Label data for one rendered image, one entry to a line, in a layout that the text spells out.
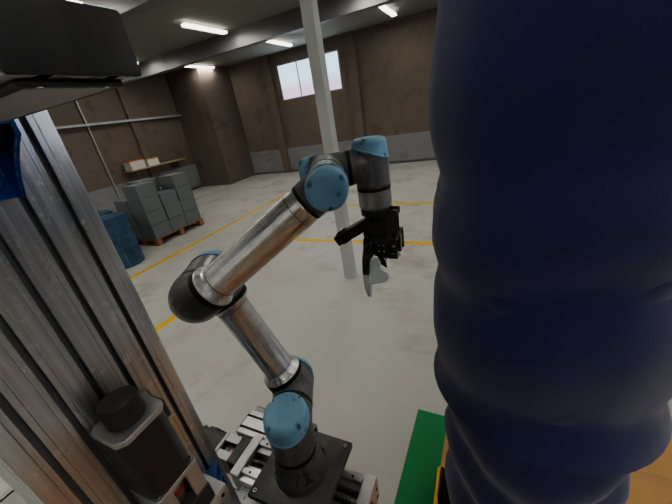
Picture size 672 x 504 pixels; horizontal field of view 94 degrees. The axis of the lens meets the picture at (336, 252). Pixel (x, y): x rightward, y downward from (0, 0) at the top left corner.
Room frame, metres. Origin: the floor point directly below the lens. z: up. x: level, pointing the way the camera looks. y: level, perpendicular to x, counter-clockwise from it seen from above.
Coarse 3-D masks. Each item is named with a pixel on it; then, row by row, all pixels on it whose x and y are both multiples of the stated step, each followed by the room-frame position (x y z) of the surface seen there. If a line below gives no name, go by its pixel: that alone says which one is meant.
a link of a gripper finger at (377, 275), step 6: (372, 258) 0.66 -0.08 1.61; (378, 258) 0.65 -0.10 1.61; (372, 264) 0.66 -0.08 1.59; (378, 264) 0.64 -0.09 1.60; (372, 270) 0.64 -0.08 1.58; (378, 270) 0.64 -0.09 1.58; (366, 276) 0.63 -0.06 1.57; (372, 276) 0.63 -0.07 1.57; (378, 276) 0.63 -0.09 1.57; (384, 276) 0.62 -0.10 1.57; (366, 282) 0.63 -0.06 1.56; (372, 282) 0.63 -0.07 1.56; (378, 282) 0.62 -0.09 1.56; (366, 288) 0.63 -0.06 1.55
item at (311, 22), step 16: (304, 0) 3.42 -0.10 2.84; (304, 16) 3.43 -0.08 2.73; (304, 32) 3.44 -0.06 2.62; (320, 32) 3.47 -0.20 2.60; (320, 48) 3.42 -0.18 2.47; (320, 64) 3.39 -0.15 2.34; (320, 80) 3.40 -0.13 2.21; (320, 96) 3.41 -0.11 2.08; (320, 112) 3.43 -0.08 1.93; (320, 128) 3.44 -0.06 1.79; (336, 144) 3.46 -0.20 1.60; (336, 224) 3.44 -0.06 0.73; (352, 256) 3.44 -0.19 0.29; (352, 272) 3.39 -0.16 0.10
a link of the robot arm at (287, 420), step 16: (272, 400) 0.64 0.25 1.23; (288, 400) 0.59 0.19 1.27; (304, 400) 0.61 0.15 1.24; (272, 416) 0.56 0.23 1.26; (288, 416) 0.55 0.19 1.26; (304, 416) 0.55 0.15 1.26; (272, 432) 0.52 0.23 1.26; (288, 432) 0.51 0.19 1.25; (304, 432) 0.53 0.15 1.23; (272, 448) 0.53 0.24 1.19; (288, 448) 0.50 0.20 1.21; (304, 448) 0.52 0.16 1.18; (288, 464) 0.51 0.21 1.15
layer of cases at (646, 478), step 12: (444, 444) 0.87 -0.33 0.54; (444, 456) 0.82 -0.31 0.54; (660, 456) 0.68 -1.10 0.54; (648, 468) 0.65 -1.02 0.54; (660, 468) 0.65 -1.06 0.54; (636, 480) 0.62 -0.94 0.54; (648, 480) 0.62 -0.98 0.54; (660, 480) 0.61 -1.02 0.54; (636, 492) 0.59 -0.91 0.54; (648, 492) 0.58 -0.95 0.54; (660, 492) 0.58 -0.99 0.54
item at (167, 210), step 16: (160, 176) 6.98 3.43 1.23; (176, 176) 6.91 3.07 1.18; (128, 192) 6.18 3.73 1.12; (144, 192) 6.18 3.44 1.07; (160, 192) 6.59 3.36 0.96; (176, 192) 6.80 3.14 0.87; (192, 192) 7.14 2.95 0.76; (128, 208) 6.25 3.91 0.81; (144, 208) 6.06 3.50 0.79; (160, 208) 6.35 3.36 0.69; (176, 208) 6.65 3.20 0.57; (192, 208) 7.00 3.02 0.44; (144, 224) 6.14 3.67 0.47; (160, 224) 6.23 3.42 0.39; (176, 224) 6.54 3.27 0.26; (192, 224) 7.19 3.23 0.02; (144, 240) 6.23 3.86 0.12; (160, 240) 6.10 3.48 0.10
